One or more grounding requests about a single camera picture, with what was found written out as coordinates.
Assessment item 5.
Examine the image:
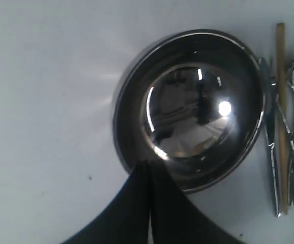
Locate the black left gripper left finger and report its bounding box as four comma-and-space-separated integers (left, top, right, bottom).
67, 161, 150, 243

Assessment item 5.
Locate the large shiny steel bowl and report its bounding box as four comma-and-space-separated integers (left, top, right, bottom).
112, 29, 267, 194

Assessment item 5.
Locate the steel fork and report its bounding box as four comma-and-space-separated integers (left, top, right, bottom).
271, 65, 294, 154

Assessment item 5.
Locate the steel table knife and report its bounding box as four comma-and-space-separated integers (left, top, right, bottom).
258, 57, 281, 218

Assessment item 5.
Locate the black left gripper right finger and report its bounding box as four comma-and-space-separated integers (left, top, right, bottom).
149, 161, 241, 243

